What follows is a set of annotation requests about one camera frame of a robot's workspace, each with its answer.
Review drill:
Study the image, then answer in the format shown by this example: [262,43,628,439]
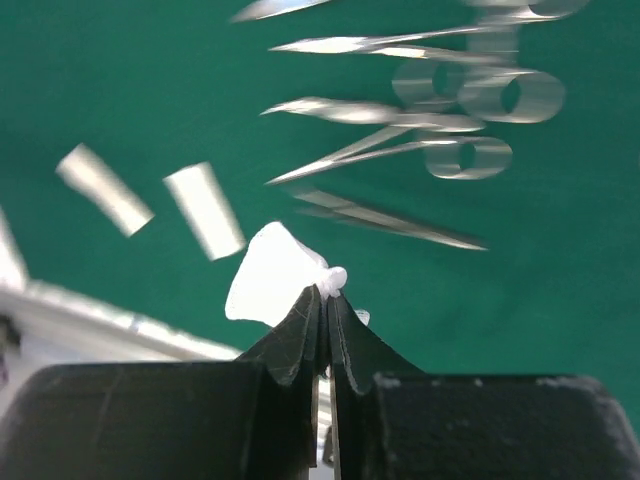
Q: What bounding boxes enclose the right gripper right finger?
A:
[327,297,639,479]

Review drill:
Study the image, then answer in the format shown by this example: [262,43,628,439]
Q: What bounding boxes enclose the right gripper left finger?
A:
[1,287,322,479]

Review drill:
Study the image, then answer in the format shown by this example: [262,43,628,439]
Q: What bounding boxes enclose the green surgical drape cloth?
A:
[0,0,640,381]

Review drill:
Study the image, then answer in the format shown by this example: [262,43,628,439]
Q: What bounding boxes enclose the steel tweezers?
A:
[291,190,489,251]

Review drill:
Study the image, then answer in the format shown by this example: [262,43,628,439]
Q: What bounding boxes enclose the right white paper strip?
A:
[163,162,245,261]

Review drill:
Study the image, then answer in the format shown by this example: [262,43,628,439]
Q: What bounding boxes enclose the white paper strip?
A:
[55,144,154,237]
[163,162,245,261]

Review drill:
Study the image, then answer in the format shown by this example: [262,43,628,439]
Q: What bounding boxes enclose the long steel scissors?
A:
[267,127,513,185]

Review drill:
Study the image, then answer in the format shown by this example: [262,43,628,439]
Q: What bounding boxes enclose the left white paper strip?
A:
[55,144,154,237]

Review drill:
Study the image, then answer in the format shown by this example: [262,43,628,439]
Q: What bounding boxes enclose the curved steel forceps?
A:
[263,60,486,133]

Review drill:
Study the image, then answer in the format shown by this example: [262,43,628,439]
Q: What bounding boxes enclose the top steel scissors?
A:
[230,0,588,23]

